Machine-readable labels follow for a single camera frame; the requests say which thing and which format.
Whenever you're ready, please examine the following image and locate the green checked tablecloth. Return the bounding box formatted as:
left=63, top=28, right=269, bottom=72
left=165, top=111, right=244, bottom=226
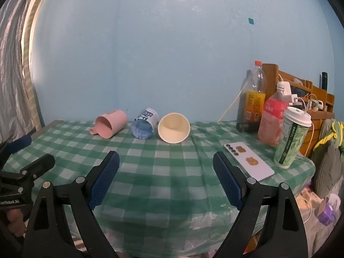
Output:
left=5, top=120, right=316, bottom=248

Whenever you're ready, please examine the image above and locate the wooden desk rack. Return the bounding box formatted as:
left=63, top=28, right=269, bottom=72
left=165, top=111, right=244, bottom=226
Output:
left=262, top=63, right=336, bottom=158

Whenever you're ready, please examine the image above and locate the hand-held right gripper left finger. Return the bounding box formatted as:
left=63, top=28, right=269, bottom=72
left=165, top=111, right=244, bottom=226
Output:
left=24, top=150, right=120, bottom=258

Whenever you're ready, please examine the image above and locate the pink cup with handle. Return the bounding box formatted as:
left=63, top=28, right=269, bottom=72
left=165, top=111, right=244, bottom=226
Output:
left=89, top=109, right=127, bottom=139

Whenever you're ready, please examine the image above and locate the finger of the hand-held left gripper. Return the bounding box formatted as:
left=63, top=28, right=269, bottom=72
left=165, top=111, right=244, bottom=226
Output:
left=19, top=153, right=56, bottom=180
left=0, top=129, right=37, bottom=164

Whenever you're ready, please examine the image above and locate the white charging cable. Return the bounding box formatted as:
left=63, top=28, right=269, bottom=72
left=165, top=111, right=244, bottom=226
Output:
left=302, top=125, right=315, bottom=158

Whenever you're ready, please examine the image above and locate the pink drink bottle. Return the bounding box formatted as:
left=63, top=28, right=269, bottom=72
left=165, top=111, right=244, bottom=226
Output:
left=257, top=82, right=291, bottom=146

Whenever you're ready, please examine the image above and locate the black cylinder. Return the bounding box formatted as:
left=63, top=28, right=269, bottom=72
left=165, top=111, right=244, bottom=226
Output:
left=236, top=121, right=261, bottom=133

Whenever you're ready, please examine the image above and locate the pile of clothes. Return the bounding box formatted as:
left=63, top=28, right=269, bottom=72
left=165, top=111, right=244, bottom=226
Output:
left=311, top=118, right=344, bottom=200

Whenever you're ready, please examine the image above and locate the blue and white paper cup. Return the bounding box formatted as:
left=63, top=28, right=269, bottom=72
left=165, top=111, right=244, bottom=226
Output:
left=131, top=108, right=158, bottom=140

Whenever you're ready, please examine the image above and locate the white plastic bag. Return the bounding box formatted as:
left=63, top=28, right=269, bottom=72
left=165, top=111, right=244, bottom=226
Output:
left=295, top=187, right=338, bottom=257

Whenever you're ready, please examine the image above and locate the silver curtain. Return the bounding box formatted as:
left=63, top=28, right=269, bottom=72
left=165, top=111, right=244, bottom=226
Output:
left=0, top=0, right=54, bottom=143

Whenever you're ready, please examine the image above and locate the white charger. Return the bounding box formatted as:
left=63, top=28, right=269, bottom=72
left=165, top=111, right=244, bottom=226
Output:
left=278, top=81, right=302, bottom=103

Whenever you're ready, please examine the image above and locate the orange soda bottle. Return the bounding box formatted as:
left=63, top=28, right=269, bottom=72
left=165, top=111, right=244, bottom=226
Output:
left=243, top=61, right=267, bottom=124

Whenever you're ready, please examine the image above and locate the purple box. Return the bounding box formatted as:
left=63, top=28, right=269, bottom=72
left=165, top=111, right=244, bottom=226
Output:
left=316, top=196, right=335, bottom=226

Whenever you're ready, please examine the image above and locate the cream paper cup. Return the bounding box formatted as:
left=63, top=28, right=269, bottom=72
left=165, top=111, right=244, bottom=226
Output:
left=157, top=112, right=191, bottom=144

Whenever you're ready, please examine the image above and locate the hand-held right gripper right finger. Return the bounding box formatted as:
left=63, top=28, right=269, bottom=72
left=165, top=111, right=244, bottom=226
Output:
left=212, top=151, right=308, bottom=258

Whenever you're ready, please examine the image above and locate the person's left hand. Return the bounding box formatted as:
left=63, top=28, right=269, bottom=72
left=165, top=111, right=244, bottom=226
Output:
left=5, top=209, right=27, bottom=238

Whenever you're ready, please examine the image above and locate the white smartphone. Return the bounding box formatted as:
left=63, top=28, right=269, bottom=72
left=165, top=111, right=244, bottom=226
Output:
left=224, top=141, right=275, bottom=182

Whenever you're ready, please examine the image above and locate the green drink cup with straw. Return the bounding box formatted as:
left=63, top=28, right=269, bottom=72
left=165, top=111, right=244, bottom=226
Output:
left=273, top=100, right=313, bottom=169

